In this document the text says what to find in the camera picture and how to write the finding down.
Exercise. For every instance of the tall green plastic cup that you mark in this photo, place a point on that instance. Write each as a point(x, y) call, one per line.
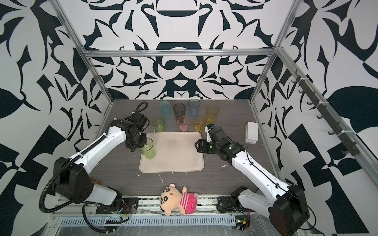
point(148, 150)

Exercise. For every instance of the cartoon boy plush doll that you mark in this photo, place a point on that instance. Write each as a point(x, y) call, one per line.
point(172, 199)

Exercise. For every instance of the tall blue plastic cup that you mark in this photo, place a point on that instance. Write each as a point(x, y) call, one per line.
point(194, 106)

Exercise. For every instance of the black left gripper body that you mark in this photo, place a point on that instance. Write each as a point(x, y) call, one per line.
point(141, 141)

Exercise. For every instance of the short green plastic cup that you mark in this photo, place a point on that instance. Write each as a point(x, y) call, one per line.
point(159, 124)

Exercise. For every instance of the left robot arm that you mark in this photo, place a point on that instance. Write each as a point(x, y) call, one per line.
point(71, 175)

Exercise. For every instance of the tall yellow plastic cup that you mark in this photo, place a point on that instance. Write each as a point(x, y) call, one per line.
point(211, 114)

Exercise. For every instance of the beige plastic tray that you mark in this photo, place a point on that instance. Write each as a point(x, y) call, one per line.
point(175, 152)

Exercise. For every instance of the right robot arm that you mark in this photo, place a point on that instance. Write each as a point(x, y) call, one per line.
point(283, 204)

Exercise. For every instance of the clear plastic cup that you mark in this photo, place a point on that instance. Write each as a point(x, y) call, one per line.
point(150, 131)

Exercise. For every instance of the white wall box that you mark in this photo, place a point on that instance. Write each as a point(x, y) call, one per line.
point(251, 133)

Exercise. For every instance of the wall hook rail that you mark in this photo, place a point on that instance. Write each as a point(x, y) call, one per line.
point(328, 114)

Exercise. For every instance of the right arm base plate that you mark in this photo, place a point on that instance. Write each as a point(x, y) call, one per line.
point(227, 204)

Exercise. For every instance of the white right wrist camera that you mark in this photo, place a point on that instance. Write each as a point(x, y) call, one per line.
point(210, 135)

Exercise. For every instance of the pink plastic cup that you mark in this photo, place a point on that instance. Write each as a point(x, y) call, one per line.
point(184, 123)

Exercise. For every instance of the dark grey plastic cup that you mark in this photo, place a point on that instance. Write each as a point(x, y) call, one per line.
point(179, 110)

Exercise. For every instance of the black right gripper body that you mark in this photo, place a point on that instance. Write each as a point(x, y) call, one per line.
point(212, 148)

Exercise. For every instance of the short yellow plastic cup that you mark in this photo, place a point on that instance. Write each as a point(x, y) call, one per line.
point(199, 124)

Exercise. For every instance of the white slotted cable duct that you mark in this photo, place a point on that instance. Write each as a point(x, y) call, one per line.
point(187, 220)

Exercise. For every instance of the teal plastic cup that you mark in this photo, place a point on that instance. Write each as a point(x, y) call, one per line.
point(165, 108)

